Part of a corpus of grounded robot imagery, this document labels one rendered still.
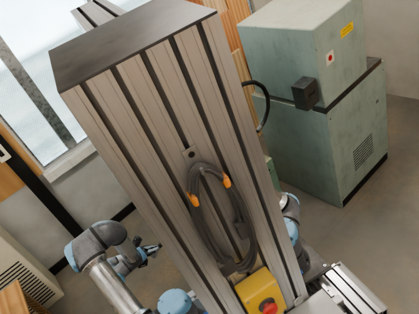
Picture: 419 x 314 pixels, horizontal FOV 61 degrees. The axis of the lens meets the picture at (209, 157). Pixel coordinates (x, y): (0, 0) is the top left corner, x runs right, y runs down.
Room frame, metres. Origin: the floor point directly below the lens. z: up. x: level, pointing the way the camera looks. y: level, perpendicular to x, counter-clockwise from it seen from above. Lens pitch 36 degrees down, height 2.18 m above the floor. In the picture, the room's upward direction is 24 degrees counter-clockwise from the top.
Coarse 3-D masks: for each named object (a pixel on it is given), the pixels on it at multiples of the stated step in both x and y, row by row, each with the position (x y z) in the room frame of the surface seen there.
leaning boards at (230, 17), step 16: (192, 0) 3.18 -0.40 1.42; (208, 0) 3.22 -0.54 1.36; (224, 0) 3.32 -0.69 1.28; (240, 0) 3.35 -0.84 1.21; (224, 16) 3.17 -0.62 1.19; (240, 16) 3.32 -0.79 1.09; (240, 48) 3.18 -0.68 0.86; (240, 64) 3.02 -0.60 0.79; (240, 80) 2.98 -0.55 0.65; (256, 128) 2.95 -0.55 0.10
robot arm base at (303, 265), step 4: (304, 252) 0.89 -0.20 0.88; (300, 256) 0.86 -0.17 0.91; (304, 256) 0.88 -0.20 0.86; (308, 256) 0.89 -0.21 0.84; (300, 260) 0.86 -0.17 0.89; (304, 260) 0.86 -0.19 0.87; (308, 260) 0.87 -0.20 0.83; (300, 264) 0.85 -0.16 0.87; (304, 264) 0.85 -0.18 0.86; (308, 264) 0.86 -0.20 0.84; (300, 268) 0.84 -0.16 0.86; (304, 268) 0.84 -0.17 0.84; (308, 268) 0.85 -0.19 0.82; (304, 272) 0.84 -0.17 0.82
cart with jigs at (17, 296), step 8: (16, 280) 1.84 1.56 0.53; (8, 288) 1.80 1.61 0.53; (16, 288) 1.76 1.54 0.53; (0, 296) 1.76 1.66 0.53; (8, 296) 1.73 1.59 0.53; (16, 296) 1.70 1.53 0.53; (24, 296) 1.78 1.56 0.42; (0, 304) 1.69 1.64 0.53; (8, 304) 1.66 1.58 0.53; (16, 304) 1.63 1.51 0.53; (24, 304) 1.60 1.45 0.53; (32, 304) 1.77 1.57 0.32; (40, 304) 1.81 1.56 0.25; (0, 312) 1.62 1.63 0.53; (8, 312) 1.59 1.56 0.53; (16, 312) 1.57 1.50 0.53; (24, 312) 1.54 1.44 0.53; (40, 312) 1.77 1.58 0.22; (48, 312) 1.78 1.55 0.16
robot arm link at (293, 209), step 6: (276, 192) 1.04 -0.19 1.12; (282, 192) 1.07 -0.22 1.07; (282, 198) 1.03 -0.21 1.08; (288, 198) 1.03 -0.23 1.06; (294, 198) 1.05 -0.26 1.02; (282, 204) 1.00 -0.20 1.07; (288, 204) 1.00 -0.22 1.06; (294, 204) 1.02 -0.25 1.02; (282, 210) 0.99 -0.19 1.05; (288, 210) 0.99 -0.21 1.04; (294, 210) 1.00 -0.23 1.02; (300, 210) 1.03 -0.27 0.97; (294, 216) 0.97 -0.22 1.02
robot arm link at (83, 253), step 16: (80, 240) 1.07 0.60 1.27; (96, 240) 1.06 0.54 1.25; (80, 256) 1.02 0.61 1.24; (96, 256) 1.01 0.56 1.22; (96, 272) 0.97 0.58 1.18; (112, 272) 0.96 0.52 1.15; (112, 288) 0.90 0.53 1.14; (128, 288) 0.91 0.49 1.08; (112, 304) 0.87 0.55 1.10; (128, 304) 0.84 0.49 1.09
